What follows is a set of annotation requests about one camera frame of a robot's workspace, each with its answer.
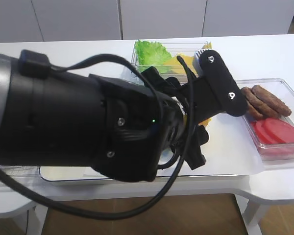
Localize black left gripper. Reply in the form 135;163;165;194
142;66;209;170

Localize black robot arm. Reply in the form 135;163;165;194
0;50;209;182

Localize cheese slice on burger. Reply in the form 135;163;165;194
198;118;211;127

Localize flat cheese slice in container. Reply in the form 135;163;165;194
163;53;196;74

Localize clear lettuce cheese container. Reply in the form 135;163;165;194
131;40;208;83

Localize leaning cheese slices in container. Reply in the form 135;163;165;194
202;42;212;49

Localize green lettuce leaf in container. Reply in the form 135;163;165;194
134;40;172;66

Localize white rectangular tray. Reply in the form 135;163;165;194
39;113;264;185

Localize left tomato slice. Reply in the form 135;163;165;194
249;121;268;144

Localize tomato slice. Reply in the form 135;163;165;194
263;118;294;143
249;121;268;144
256;120;278;144

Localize left brown patty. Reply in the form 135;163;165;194
241;87;264;120

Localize brown patty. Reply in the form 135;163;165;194
246;88;280;118
251;85;292;117
241;87;264;120

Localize middle brown patty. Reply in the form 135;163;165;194
246;88;280;118

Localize middle tomato slice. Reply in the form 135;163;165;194
256;120;278;144

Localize clear patty tomato container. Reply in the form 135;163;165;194
237;78;294;161

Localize right brown patty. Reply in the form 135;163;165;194
251;85;292;117

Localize right tomato slice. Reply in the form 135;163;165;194
263;118;294;143

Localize clear bun container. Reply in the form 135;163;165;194
0;165;39;179

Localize black cable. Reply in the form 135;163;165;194
0;54;199;220

